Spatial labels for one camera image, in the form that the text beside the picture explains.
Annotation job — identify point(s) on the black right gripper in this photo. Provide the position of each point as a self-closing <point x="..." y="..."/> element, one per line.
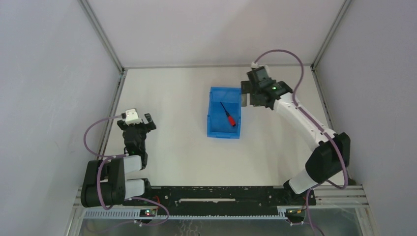
<point x="252" y="93"/>

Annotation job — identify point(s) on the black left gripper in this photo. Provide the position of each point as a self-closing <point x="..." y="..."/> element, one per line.
<point x="137" y="127"/>

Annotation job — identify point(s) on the red black screwdriver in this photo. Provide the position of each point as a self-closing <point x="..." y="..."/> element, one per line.
<point x="230" y="118"/>

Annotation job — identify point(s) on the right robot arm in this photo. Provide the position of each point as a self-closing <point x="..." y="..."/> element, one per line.
<point x="330" y="151"/>

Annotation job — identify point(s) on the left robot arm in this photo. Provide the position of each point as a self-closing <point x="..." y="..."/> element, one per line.
<point x="105" y="183"/>

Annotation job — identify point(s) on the blue plastic bin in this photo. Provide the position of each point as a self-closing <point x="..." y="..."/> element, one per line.
<point x="218" y="125"/>

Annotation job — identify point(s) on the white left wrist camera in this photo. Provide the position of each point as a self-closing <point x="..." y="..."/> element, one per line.
<point x="131" y="116"/>

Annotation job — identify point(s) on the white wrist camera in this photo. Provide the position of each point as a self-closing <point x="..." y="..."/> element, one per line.
<point x="131" y="116"/>
<point x="254" y="65"/>

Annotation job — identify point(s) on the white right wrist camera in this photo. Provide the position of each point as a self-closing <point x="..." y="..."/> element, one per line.
<point x="254" y="65"/>

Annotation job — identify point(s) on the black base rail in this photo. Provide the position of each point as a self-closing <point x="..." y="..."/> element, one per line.
<point x="270" y="195"/>

